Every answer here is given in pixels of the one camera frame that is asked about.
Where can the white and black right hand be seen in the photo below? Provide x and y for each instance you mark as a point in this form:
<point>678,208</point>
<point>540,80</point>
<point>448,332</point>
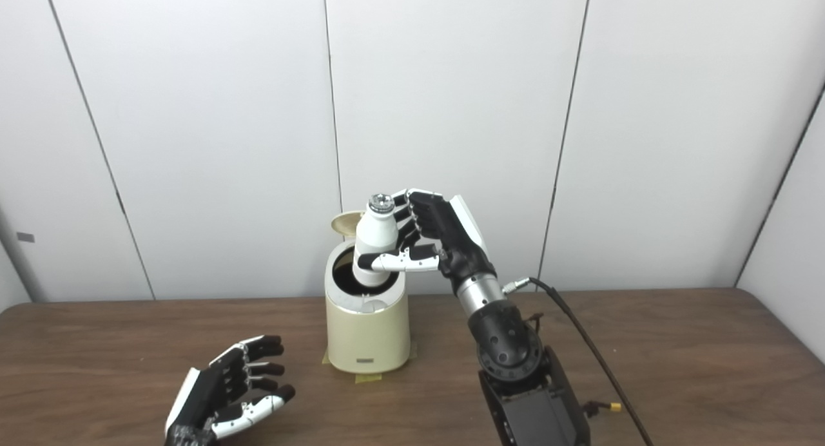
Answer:
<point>451,240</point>

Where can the white and black left hand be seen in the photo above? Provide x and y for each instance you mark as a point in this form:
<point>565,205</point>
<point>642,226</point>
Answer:
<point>213,388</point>

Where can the small white plastic bottle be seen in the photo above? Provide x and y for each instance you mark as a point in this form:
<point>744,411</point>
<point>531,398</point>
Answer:
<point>375,236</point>

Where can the cream round bin lid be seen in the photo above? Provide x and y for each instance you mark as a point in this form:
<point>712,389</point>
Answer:
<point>345,223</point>

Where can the cream-colored bin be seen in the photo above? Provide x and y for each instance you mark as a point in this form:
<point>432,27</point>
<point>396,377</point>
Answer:
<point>367,336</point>

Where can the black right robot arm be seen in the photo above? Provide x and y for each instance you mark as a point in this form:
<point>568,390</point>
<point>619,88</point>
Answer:
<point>522,381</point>

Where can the small grey wall label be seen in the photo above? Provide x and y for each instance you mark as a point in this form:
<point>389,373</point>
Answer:
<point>26,237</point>

